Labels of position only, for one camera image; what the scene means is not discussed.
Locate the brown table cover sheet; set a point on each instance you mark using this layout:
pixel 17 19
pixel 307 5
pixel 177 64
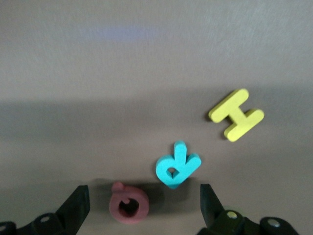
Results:
pixel 73 73

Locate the red foam letter Q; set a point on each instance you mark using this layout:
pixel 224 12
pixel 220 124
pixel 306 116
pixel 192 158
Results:
pixel 115 205

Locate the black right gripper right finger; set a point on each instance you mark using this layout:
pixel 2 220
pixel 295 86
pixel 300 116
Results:
pixel 212 213

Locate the teal foam letter R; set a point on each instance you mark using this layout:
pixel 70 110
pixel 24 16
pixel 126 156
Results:
pixel 179 159

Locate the yellow foam letter H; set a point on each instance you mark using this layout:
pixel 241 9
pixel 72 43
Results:
pixel 237 115

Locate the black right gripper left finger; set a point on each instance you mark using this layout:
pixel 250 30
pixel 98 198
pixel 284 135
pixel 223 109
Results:
pixel 75 208

